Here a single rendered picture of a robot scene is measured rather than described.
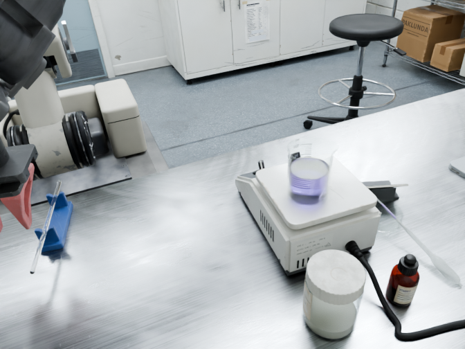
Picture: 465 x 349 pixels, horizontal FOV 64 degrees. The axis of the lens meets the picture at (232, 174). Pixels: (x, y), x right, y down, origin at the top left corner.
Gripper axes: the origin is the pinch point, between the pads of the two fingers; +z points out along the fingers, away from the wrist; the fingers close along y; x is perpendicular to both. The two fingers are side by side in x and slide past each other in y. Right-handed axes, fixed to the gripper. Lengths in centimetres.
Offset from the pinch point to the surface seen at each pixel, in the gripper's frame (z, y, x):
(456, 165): 6, 67, 5
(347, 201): -1.9, 41.1, -7.4
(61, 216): 6.9, 2.5, 8.4
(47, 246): 6.9, 1.6, 2.2
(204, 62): 69, 50, 244
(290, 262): 3.9, 33.4, -10.4
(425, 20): 41, 201, 204
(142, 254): 7.5, 14.9, -1.7
